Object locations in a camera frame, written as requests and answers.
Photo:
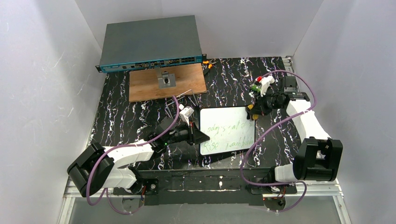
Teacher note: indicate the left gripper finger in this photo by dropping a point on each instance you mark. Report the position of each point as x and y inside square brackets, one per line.
[199, 137]
[193, 127]

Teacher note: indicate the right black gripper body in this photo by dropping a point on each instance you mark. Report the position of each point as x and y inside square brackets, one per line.
[259, 106]

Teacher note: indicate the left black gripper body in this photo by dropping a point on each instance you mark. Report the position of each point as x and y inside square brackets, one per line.
[191, 134]

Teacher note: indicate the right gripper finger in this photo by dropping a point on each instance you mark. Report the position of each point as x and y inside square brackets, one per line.
[257, 104]
[256, 113]

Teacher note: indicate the yellow black whiteboard eraser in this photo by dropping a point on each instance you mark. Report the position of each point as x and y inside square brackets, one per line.
[248, 112]

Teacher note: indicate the white whiteboard black frame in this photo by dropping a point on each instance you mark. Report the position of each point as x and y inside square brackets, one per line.
[228, 128]

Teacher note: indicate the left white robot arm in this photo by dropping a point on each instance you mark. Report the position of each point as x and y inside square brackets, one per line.
[101, 167]

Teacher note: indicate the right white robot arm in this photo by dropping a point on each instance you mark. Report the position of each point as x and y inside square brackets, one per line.
[319, 155]

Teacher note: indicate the green white marker tool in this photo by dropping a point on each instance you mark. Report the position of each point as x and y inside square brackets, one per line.
[256, 87]

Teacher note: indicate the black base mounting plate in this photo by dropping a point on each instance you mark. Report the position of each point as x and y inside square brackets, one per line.
[200, 186]

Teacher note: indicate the brown wooden board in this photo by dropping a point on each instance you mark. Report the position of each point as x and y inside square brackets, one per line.
[144, 84]

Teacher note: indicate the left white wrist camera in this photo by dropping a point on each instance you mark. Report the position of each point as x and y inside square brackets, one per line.
[185, 113]

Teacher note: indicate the grey metal stand bracket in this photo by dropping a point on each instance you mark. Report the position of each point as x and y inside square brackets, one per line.
[165, 79]

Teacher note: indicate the orange handled pliers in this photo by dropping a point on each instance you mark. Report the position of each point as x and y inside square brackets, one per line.
[209, 64]

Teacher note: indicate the grey network switch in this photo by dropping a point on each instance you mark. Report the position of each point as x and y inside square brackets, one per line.
[148, 44]

